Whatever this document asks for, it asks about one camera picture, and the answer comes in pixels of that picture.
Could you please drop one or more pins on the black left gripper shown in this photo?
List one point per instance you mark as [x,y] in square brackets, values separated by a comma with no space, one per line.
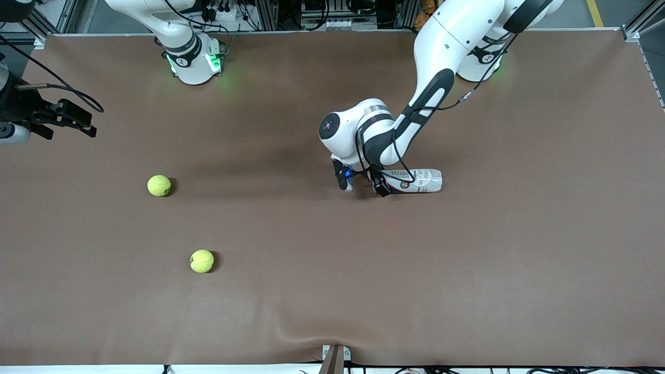
[375,179]

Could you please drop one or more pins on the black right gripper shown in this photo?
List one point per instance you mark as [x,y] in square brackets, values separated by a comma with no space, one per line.
[18,108]

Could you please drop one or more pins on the clear tennis ball can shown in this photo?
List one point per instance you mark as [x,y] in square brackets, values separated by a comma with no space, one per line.
[423,182]

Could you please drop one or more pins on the yellow-green tennis ball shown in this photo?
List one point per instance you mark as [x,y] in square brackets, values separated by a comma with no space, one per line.
[158,185]
[201,261]

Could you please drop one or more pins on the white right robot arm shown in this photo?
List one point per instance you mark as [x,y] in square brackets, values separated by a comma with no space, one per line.
[192,62]

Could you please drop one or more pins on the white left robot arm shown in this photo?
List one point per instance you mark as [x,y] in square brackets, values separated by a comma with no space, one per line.
[441,47]

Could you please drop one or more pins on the brown table mat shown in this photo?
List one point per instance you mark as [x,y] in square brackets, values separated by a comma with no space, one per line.
[332,285]

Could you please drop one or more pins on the white terminal block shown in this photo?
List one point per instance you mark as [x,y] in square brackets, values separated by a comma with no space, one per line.
[340,24]

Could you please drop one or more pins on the pile of orange objects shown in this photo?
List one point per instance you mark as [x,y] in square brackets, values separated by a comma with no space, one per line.
[423,10]

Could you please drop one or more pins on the black electronics box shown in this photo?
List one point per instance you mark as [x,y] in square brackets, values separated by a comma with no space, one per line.
[363,6]

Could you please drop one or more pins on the white power strip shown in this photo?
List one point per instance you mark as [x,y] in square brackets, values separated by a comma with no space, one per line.
[228,14]

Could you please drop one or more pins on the aluminium frame rail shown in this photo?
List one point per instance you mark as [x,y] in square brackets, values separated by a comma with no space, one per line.
[39,40]
[631,32]

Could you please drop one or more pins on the aluminium frame post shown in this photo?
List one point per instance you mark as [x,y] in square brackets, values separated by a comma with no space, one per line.
[267,13]
[405,13]

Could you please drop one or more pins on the metal table clamp bracket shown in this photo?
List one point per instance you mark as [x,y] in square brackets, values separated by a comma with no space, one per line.
[335,363]

